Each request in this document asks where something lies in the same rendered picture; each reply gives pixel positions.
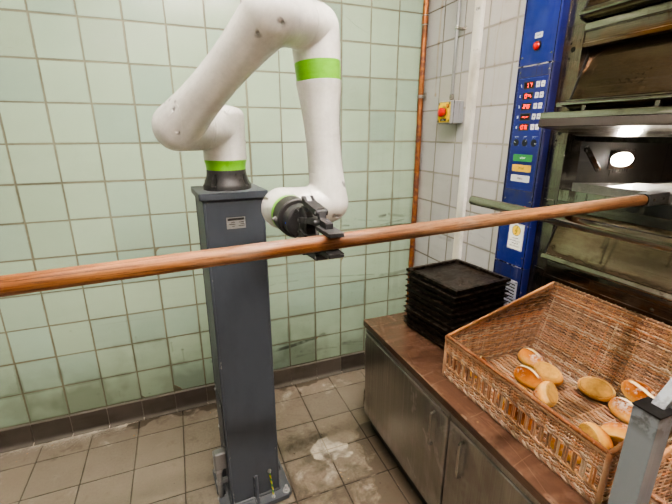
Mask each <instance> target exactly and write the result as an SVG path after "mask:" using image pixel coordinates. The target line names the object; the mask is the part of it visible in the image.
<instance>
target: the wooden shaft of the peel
mask: <svg viewBox="0 0 672 504"><path fill-rule="evenodd" d="M647 203H648V197H647V196H646V195H644V194H640V195H632V196H624V197H617V198H609V199H601V200H593V201H585V202H577V203H569V204H561V205H553V206H545V207H538V208H530V209H522V210H514V211H506V212H498V213H490V214H482V215H474V216H466V217H459V218H451V219H443V220H435V221H427V222H419V223H411V224H403V225H395V226H387V227H380V228H372V229H364V230H356V231H348V232H344V233H345V236H344V237H339V238H328V237H326V236H325V235H316V236H309V237H301V238H293V239H285V240H277V241H269V242H261V243H253V244H245V245H237V246H230V247H222V248H214V249H206V250H198V251H190V252H182V253H174V254H166V255H158V256H151V257H143V258H135V259H127V260H119V261H111V262H103V263H95V264H87V265H79V266H72V267H64V268H56V269H48V270H40V271H32V272H24V273H16V274H8V275H0V297H6V296H13V295H20V294H27V293H34V292H41V291H48V290H55V289H62V288H69V287H76V286H83V285H90V284H97V283H104V282H111V281H118V280H125V279H132V278H139V277H146V276H153V275H160V274H167V273H174V272H181V271H188V270H195V269H202V268H209V267H216V266H223V265H230V264H237V263H244V262H251V261H258V260H265V259H272V258H279V257H286V256H293V255H300V254H307V253H314V252H321V251H328V250H335V249H342V248H349V247H356V246H362V245H369V244H376V243H383V242H390V241H397V240H404V239H411V238H418V237H425V236H432V235H439V234H446V233H453V232H460V231H467V230H474V229H481V228H488V227H495V226H502V225H509V224H516V223H523V222H530V221H537V220H544V219H551V218H558V217H565V216H572V215H579V214H586V213H593V212H600V211H607V210H614V209H621V208H628V207H635V206H642V205H645V204H647Z"/></svg>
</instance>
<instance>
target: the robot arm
mask: <svg viewBox="0 0 672 504"><path fill-rule="evenodd" d="M281 48H291V49H292V53H293V61H294V68H295V75H296V87H297V92H298V96H299V101H300V106H301V111H302V117H303V123H304V130H305V138H306V147H307V158H308V173H309V185H308V186H306V187H279V188H275V189H272V190H271V191H269V192H268V193H267V194H266V195H265V197H264V198H263V201H262V204H261V212H262V215H263V218H264V219H265V221H266V222H267V223H268V224H269V225H271V226H272V227H274V228H277V229H280V230H281V231H282V232H283V233H284V234H286V235H287V236H289V237H293V238H301V237H309V236H316V235H319V232H320V233H322V234H323V235H325V236H326V237H328V238H339V237H344V236H345V233H344V232H342V231H340V230H339V229H337V228H335V227H333V223H332V222H334V221H337V220H339V219H340V218H341V217H342V216H343V215H344V214H345V212H346V211H347V208H348V197H347V192H346V186H345V180H344V173H343V164H342V153H341V136H340V99H341V83H342V80H341V65H340V34H339V23H338V19H337V17H336V15H335V13H334V11H333V10H332V9H331V8H330V7H329V6H327V5H326V4H325V3H323V2H320V1H317V0H241V1H240V3H239V5H238V7H237V9H236V11H235V13H234V14H233V16H232V18H231V20H230V21H229V23H228V25H227V26H226V28H225V29H224V31H223V33H222V34H221V36H220V37H219V39H218V40H217V42H216V43H215V45H214V46H213V48H212V49H211V50H210V52H209V53H208V54H207V56H206V57H205V58H204V60H203V61H202V62H201V64H200V65H199V66H198V67H197V69H196V70H195V71H194V72H193V73H192V75H191V76H190V77H189V78H188V79H187V80H186V81H185V83H184V84H183V85H182V86H181V87H180V88H179V89H178V90H177V91H176V92H175V93H174V94H173V95H172V96H171V97H170V98H169V99H167V100H166V101H165V102H164V103H163V104H162V105H161V106H159V107H158V108H157V109H156V111H155V112H154V114H153V117H152V122H151V125H152V131H153V134H154V136H155V138H156V139H157V140H158V142H159V143H160V144H161V145H163V146H164V147H166V148H167V149H170V150H173V151H178V152H183V151H203V157H204V162H205V165H206V179H205V180H204V181H205V182H204V184H203V189H204V190H206V191H240V190H247V189H250V188H251V182H250V181H249V179H248V176H247V173H246V162H247V155H246V138H245V124H244V114H243V112H242V111H241V110H240V109H239V108H236V107H233V106H228V105H225V104H226V103H227V101H228V100H229V99H230V98H231V96H232V95H233V94H234V93H235V92H236V91H237V90H238V89H239V87H240V86H241V85H242V84H243V83H244V82H245V81H246V80H247V79H248V78H249V77H250V76H251V75H252V74H253V73H254V72H255V71H256V70H257V69H258V68H259V67H260V66H261V65H262V64H263V63H264V62H266V61H267V60H268V59H269V58H270V57H271V56H272V55H273V54H275V53H276V52H277V51H278V50H279V49H281ZM303 255H308V256H309V257H311V258H312V259H314V260H316V261H319V260H327V259H328V258H329V259H335V258H343V257H344V253H343V252H342V251H341V250H339V249H335V250H328V251H321V252H314V253H307V254H303Z"/></svg>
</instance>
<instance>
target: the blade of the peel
mask: <svg viewBox="0 0 672 504"><path fill-rule="evenodd" d="M571 191H577V192H584V193H591V194H598V195H605V196H612V197H624V196H632V195H637V194H638V193H643V192H651V191H666V192H670V195H669V200H668V203H667V204H669V205H672V186H666V185H656V184H646V183H573V184H572V190H571Z"/></svg>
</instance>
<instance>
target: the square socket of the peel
mask: <svg viewBox="0 0 672 504"><path fill-rule="evenodd" d="M640 194H644V195H646V196H647V197H648V203H647V204H645V205H642V206H647V207H648V206H655V205H661V204H667V203H668V200H669V195H670V192H666V191H651V192H643V193H638V194H637V195H640Z"/></svg>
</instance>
